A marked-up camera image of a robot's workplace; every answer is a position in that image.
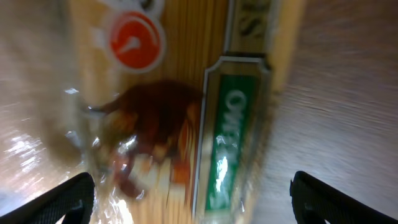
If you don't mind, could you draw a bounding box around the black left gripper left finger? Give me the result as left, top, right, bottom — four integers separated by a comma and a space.
1, 172, 95, 224

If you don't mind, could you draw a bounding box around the orange spaghetti packet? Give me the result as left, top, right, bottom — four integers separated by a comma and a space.
67, 0, 306, 224

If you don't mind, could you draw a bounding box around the beige grain bag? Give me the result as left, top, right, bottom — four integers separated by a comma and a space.
1, 0, 86, 214

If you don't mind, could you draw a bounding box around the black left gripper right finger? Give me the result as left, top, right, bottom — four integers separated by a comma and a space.
290, 171, 397, 224

